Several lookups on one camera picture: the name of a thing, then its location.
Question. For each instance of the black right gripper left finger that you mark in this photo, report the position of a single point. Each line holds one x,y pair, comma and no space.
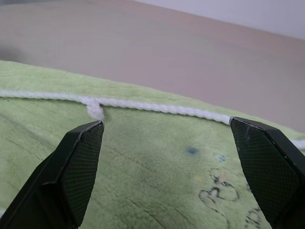
59,186

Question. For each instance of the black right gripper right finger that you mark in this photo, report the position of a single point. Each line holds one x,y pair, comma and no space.
269,171

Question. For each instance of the green towel with white trim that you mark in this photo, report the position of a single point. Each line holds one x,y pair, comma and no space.
147,167

